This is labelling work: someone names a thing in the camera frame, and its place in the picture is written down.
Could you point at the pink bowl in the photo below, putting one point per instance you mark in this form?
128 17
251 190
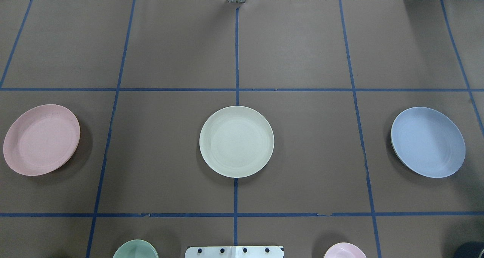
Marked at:
344 250

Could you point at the blue plate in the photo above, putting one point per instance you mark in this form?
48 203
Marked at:
428 142

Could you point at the green bowl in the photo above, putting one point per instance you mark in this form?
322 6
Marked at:
136 248

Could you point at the pink plate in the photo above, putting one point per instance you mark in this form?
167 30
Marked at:
41 140

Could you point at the cream plate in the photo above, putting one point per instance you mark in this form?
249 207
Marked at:
236 141

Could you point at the dark blue pot with lid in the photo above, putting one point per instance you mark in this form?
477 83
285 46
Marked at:
470 249

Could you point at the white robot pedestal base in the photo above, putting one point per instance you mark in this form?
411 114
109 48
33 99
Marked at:
235 252

